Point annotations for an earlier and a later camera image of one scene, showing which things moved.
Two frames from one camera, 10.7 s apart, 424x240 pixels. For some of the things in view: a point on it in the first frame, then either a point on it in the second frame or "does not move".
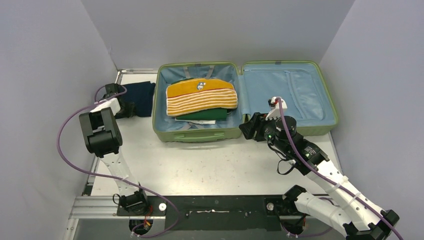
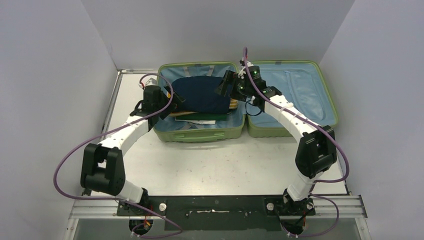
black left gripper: [131, 111] -> [176, 100]
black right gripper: [253, 125] -> [228, 84]
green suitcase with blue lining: [309, 89] does not move
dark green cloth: [211, 114] does not move
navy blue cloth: [141, 94] -> [199, 92]
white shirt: [199, 122] does not move
